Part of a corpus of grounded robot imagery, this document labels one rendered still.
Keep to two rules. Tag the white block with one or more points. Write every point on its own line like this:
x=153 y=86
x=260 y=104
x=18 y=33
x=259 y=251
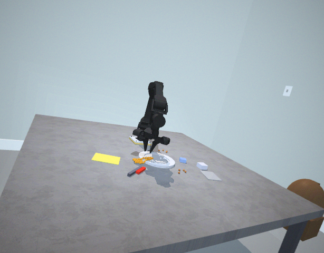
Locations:
x=202 y=166

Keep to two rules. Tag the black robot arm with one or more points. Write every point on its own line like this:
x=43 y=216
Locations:
x=157 y=106

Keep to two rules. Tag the light blue cube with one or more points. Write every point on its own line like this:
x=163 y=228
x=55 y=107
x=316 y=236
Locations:
x=183 y=160

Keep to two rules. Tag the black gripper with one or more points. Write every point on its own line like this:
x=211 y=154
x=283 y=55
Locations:
x=162 y=140

